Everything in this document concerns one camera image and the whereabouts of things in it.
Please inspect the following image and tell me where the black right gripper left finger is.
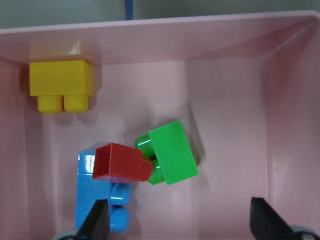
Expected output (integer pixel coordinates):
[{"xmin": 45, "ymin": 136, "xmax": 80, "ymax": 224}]
[{"xmin": 75, "ymin": 199, "xmax": 110, "ymax": 240}]

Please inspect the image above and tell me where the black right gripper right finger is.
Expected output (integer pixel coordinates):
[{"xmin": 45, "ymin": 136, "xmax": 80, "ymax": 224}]
[{"xmin": 249, "ymin": 197, "xmax": 298, "ymax": 240}]

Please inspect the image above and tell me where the blue toy block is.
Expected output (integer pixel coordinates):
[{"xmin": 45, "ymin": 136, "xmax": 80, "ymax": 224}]
[{"xmin": 75, "ymin": 147, "xmax": 132, "ymax": 233}]

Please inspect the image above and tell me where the red toy block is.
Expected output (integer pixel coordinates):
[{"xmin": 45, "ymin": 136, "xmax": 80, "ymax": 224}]
[{"xmin": 92, "ymin": 143, "xmax": 153, "ymax": 184}]

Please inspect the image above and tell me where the green toy block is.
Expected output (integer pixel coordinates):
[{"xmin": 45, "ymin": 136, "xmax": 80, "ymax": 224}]
[{"xmin": 134, "ymin": 120, "xmax": 199, "ymax": 185}]

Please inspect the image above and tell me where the yellow toy block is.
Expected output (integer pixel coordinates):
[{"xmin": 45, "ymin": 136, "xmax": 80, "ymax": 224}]
[{"xmin": 29, "ymin": 59, "xmax": 94, "ymax": 114}]

